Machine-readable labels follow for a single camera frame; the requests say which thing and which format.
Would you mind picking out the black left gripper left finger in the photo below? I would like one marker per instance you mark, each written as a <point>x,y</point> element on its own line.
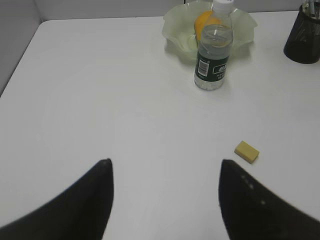
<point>81,212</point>

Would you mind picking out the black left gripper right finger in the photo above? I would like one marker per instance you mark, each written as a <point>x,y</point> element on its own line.
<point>252,212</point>

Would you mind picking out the yellow eraser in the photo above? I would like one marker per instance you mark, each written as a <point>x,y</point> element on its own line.
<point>246,152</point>

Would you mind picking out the clear water bottle green label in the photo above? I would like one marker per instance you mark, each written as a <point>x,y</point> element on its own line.
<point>214,46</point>

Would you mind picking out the yellow mango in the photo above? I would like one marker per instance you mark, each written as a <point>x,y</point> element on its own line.
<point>200,22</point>

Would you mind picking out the grey white mechanical pen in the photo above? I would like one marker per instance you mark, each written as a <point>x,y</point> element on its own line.
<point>311,8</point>

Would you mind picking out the blue white ballpoint pen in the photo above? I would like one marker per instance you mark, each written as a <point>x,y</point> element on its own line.
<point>305,6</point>

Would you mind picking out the black mesh pen holder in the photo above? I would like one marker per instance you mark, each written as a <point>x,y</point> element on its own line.
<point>303,43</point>

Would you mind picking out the pale green wavy glass plate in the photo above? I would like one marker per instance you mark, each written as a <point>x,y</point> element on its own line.
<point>179,27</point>

